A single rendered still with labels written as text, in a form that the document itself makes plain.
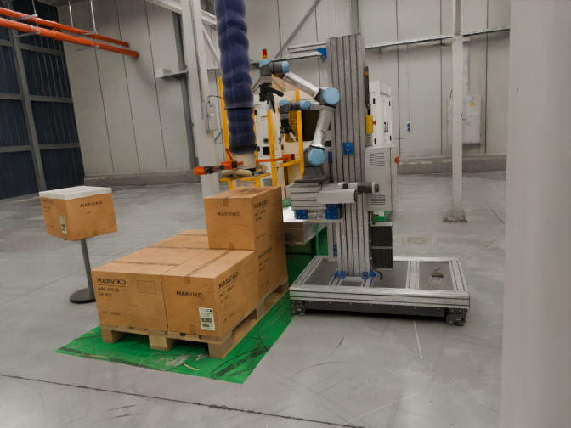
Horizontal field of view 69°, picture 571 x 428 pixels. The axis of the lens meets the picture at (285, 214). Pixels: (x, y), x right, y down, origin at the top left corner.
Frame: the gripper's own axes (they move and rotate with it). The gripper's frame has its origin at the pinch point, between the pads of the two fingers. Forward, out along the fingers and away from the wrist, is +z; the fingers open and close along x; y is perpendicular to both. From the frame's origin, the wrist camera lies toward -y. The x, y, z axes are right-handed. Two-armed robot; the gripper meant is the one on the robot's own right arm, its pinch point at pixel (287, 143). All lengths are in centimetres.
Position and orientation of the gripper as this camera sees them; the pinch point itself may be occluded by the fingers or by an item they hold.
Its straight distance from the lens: 353.0
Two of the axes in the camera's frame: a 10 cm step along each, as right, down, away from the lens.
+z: 0.8, 9.8, 1.9
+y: -3.7, 2.1, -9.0
